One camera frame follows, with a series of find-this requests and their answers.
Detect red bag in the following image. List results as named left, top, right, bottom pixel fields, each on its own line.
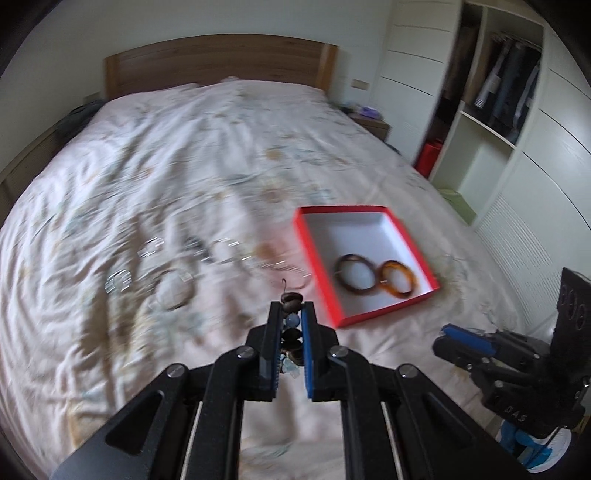
left=414, top=140, right=445, bottom=180

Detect blue and white shoe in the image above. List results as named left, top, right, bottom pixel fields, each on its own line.
left=498, top=415, right=574, bottom=473

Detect thin silver necklace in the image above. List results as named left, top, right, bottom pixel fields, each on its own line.
left=252, top=262, right=315, bottom=288

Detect red jewelry box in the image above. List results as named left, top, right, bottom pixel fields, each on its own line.
left=294, top=205, right=441, bottom=329

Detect wooden headboard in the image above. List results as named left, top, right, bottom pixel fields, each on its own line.
left=104, top=34, right=339, bottom=101

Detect white wardrobe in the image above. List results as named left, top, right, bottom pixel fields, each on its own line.
left=378, top=0, right=591, bottom=324

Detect clear round bangle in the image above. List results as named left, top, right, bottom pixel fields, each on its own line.
left=154, top=270, right=195, bottom=310

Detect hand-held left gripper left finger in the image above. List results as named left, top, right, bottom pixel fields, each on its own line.
left=51, top=301, right=284, bottom=480

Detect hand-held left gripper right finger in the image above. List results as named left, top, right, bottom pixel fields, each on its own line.
left=301, top=300, right=532, bottom=480

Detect silver twisted bracelet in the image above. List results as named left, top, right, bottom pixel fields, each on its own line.
left=105, top=270, right=136, bottom=295

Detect silver chain bracelet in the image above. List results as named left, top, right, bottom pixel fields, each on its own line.
left=137, top=237, right=168, bottom=257

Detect dark bag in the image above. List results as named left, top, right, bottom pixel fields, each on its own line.
left=59, top=102, right=101, bottom=136

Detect dark beaded bracelet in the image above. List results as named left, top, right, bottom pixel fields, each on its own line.
left=182, top=235, right=212, bottom=262

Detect amber bangle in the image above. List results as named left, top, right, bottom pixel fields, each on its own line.
left=378, top=260, right=419, bottom=299

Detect hanging clothes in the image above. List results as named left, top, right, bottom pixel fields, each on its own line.
left=475, top=31, right=542, bottom=145

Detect wooden nightstand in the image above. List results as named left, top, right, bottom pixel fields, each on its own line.
left=350, top=113, right=391, bottom=142

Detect floral bedsheet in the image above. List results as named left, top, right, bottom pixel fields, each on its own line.
left=0, top=76, right=573, bottom=480

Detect dark brown bangle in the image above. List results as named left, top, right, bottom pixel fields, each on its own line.
left=333, top=253, right=378, bottom=294

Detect brown beaded bracelet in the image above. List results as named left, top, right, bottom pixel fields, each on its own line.
left=279, top=279, right=306, bottom=385

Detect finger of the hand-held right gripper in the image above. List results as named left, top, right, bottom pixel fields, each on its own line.
left=441, top=324, right=497, bottom=352
left=433, top=336, right=494, bottom=376

